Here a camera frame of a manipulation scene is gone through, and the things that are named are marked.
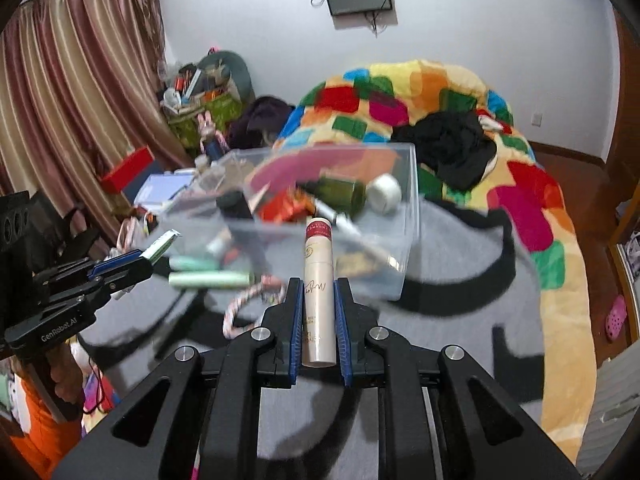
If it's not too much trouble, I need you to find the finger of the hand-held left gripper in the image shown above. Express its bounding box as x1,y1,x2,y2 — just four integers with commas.
37,259,154,311
32,249,146,286

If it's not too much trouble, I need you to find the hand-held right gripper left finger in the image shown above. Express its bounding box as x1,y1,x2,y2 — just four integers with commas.
52,276,306,480

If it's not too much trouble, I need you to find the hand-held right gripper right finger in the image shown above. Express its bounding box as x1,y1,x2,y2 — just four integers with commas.
334,276,581,480

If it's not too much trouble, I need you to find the beige cosmetic tube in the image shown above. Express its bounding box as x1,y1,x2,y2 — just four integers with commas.
301,216,337,367

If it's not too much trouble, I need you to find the white tube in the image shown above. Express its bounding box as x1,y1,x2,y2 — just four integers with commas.
110,229,181,302

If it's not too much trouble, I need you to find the clear plastic bin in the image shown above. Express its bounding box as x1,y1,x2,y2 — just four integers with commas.
160,142,420,302

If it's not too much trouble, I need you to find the white marker pen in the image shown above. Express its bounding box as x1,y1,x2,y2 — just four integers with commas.
314,201,364,239

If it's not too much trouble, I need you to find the red packet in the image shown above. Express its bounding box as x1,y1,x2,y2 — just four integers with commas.
259,187,314,224

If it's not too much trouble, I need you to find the green spray bottle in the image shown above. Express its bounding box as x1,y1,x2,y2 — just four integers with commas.
299,175,369,219

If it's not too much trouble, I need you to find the white tape roll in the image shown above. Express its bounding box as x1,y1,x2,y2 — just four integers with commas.
367,173,403,214

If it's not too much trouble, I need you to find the person's left forearm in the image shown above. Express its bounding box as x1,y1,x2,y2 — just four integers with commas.
10,372,83,467

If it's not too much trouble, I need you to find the person's left hand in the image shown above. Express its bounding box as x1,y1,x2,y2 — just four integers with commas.
50,347,87,407

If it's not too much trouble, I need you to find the mint green tube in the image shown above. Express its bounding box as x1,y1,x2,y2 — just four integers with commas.
168,271,255,290
169,256,221,270

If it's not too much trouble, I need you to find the light blue notebook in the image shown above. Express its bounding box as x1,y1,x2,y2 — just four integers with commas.
134,172,196,206

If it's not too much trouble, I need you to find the red box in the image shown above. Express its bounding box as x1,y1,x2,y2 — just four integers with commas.
100,146,154,195

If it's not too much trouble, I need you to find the grey black blanket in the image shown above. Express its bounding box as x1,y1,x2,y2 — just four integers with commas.
75,200,547,480

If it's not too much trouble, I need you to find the green storage basket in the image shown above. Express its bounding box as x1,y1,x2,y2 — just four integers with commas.
164,94,242,157

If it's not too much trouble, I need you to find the pink bunny toy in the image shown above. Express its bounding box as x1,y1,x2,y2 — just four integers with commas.
196,112,221,154

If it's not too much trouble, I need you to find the striped brown curtain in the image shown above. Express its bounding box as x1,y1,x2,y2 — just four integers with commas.
0,0,202,261

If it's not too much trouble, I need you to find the dark maroon clothing pile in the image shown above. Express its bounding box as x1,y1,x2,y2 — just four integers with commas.
227,96,296,151

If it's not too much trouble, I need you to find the black clothing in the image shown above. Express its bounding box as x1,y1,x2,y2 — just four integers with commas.
390,110,499,191

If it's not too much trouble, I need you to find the colourful patchwork quilt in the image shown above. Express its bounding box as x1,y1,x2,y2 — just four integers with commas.
272,60,599,456

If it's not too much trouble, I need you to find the grey green neck pillow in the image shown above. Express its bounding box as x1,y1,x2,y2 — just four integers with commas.
197,50,256,106

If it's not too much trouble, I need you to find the pink clog shoe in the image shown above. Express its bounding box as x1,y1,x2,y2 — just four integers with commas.
603,294,629,344

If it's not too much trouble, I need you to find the wooden wardrobe shelf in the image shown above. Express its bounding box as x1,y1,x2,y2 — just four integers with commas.
607,200,640,307

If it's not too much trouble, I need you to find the brown wooden door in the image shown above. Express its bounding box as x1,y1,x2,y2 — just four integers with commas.
611,5,640,241

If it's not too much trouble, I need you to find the pink white braided cord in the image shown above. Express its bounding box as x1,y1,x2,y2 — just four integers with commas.
222,275,289,342

